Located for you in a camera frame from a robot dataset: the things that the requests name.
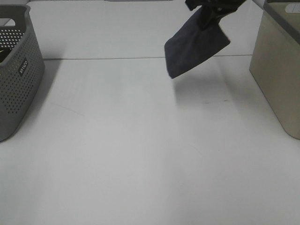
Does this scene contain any grey perforated plastic basket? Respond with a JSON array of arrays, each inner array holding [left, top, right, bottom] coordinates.
[[0, 4, 45, 141]]

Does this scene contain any beige plastic storage bin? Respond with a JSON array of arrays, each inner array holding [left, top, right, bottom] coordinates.
[[249, 0, 300, 139]]

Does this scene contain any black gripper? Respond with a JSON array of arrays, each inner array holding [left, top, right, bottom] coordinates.
[[185, 0, 245, 30]]

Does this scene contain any dark grey towel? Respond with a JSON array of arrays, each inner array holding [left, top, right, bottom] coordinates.
[[164, 11, 230, 79]]

